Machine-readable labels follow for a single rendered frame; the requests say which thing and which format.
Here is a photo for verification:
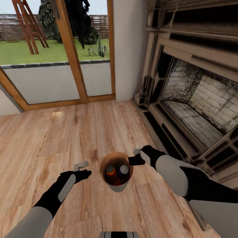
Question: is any trash can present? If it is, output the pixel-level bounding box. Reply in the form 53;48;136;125
99;152;134;192

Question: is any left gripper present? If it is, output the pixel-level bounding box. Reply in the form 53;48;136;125
73;170;92;182

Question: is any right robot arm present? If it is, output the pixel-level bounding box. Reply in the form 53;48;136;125
127;145;238;238

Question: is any can of soda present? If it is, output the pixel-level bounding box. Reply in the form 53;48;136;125
106;165;118;183
112;178;123;186
117;164;129;179

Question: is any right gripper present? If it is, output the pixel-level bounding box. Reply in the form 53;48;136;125
127;155;145;166

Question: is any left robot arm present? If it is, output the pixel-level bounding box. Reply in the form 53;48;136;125
4;162;92;238

